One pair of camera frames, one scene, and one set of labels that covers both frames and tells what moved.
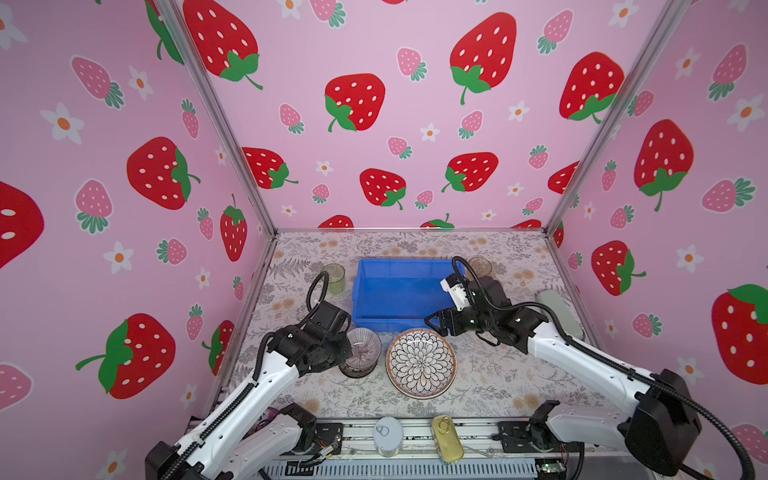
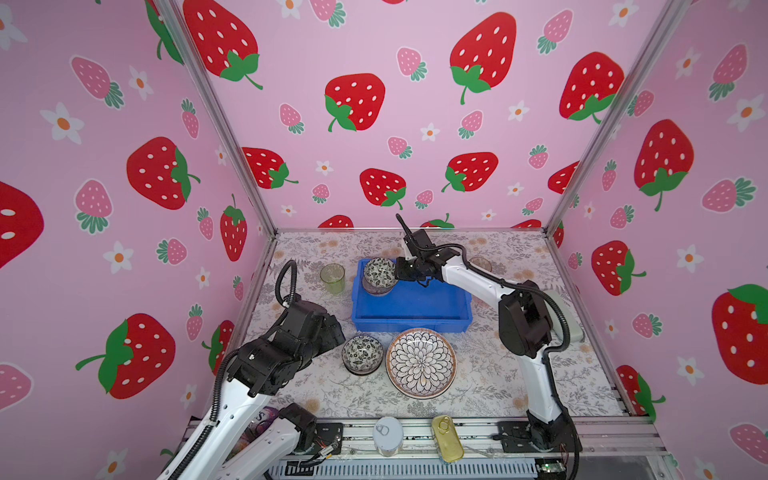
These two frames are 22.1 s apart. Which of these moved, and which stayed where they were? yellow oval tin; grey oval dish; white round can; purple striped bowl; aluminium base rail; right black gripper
Moved: right black gripper; purple striped bowl
Stayed: white round can; grey oval dish; aluminium base rail; yellow oval tin
